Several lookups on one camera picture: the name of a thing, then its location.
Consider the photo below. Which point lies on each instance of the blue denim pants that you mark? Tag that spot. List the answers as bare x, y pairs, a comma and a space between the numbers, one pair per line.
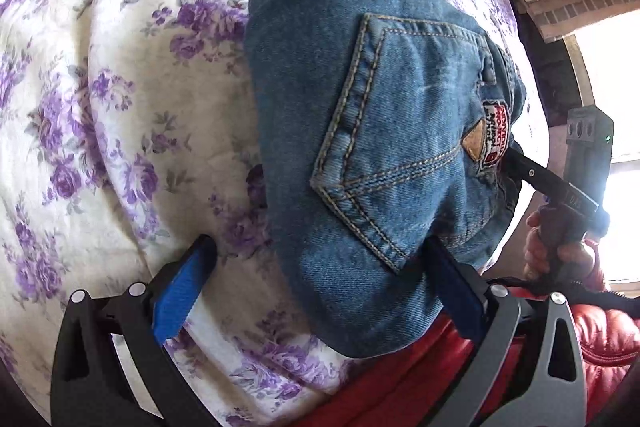
400, 132

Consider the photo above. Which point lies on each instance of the purple floral bed sheet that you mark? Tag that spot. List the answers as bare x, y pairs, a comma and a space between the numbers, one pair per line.
125, 57

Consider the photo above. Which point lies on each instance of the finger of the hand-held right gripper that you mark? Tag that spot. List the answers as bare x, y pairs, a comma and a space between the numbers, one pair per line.
530, 172

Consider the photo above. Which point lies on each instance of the person's right hand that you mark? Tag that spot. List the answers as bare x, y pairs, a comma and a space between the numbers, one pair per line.
535, 252

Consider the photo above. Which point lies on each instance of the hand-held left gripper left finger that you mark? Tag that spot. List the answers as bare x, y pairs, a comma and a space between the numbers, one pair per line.
180, 292

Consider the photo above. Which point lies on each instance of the red puffer jacket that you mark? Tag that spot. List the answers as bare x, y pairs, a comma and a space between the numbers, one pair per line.
610, 337

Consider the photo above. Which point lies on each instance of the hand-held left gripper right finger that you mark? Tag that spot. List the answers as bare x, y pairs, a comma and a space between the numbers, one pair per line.
452, 292

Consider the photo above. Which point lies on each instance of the bright window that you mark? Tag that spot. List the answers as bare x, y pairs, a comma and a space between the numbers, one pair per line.
615, 107

